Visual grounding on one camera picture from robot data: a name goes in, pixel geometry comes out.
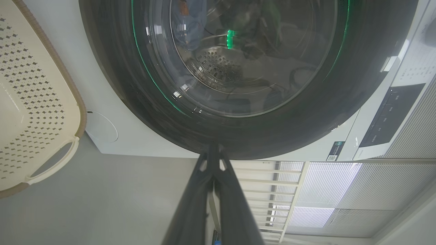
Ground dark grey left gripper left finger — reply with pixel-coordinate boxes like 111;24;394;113
162;145;215;245

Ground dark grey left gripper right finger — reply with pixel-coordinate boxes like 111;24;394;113
214;146;264;245

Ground black round glass washer door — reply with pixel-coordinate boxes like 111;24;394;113
79;0;419;160

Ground stainless steel washing machine drum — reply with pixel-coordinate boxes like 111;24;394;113
170;0;338;116

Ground white front-load washing machine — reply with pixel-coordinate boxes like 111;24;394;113
22;0;436;162

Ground dark grey control panel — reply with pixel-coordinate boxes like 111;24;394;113
359;83;426;148

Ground white metal railing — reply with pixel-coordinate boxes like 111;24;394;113
232;160;307;243

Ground dark QR code sticker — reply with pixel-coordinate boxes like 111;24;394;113
326;141;345;162

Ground white oval filter cover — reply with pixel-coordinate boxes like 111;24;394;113
85;111;119;143

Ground cream perforated laundry basket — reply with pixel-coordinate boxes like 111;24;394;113
0;0;87;199

